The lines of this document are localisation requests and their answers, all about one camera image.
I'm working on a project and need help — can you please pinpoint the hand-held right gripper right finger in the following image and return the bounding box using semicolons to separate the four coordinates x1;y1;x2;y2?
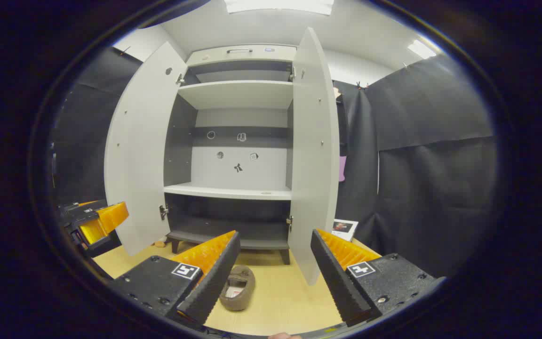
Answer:
311;229;445;327

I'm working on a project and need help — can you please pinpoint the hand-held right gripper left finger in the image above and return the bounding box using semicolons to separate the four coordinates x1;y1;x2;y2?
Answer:
110;230;241;327

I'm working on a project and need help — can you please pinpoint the brown plush shoe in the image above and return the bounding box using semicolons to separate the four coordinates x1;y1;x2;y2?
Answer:
219;265;256;311

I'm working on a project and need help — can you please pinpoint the light grey cabinet door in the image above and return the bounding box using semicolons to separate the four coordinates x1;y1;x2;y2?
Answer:
287;27;341;286
104;41;188;256

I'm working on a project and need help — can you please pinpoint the black backdrop cloth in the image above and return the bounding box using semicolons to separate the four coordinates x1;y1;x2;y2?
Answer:
52;47;495;278

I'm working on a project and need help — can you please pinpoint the small ceiling light panel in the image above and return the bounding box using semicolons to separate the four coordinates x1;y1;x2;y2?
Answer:
407;39;437;59

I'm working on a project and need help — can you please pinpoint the large ceiling light panel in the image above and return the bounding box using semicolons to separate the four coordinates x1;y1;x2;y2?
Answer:
224;0;335;16

